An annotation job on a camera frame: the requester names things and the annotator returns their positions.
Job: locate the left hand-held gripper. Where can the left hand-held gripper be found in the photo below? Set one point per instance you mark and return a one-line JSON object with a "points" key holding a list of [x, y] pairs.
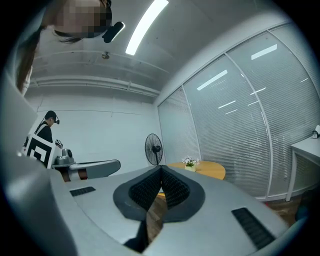
{"points": [[40, 151]]}

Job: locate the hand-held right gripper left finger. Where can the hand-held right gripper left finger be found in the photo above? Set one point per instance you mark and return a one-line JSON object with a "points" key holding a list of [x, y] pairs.
{"points": [[105, 205]]}

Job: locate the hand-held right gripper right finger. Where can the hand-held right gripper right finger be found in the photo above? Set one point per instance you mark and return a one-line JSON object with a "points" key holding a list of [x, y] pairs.
{"points": [[212, 215]]}

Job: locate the pink flowers in white pot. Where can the pink flowers in white pot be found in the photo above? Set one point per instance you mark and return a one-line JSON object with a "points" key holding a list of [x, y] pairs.
{"points": [[190, 165]]}

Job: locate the black standing fan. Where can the black standing fan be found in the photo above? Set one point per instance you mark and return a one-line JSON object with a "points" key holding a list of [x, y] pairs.
{"points": [[153, 148]]}

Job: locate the white ceiling pipe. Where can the white ceiling pipe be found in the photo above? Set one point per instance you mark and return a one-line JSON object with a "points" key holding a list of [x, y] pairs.
{"points": [[100, 83]]}

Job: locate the person's white sweatshirt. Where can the person's white sweatshirt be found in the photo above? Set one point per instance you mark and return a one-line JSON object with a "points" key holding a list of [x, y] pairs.
{"points": [[17, 120]]}

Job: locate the ceiling sprinkler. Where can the ceiling sprinkler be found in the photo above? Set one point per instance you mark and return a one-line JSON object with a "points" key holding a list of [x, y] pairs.
{"points": [[105, 55]]}

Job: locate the white desk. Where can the white desk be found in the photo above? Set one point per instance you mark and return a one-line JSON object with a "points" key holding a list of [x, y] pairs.
{"points": [[307, 147]]}

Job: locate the small white box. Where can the small white box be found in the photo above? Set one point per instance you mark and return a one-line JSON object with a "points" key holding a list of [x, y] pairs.
{"points": [[317, 132]]}

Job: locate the ceiling light strip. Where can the ceiling light strip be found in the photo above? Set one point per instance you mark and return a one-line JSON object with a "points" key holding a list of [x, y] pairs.
{"points": [[146, 27]]}

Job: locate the person's face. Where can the person's face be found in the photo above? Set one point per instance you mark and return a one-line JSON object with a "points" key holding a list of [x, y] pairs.
{"points": [[80, 15]]}

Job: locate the black head-worn camera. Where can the black head-worn camera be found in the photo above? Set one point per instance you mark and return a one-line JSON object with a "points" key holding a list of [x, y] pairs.
{"points": [[113, 32]]}

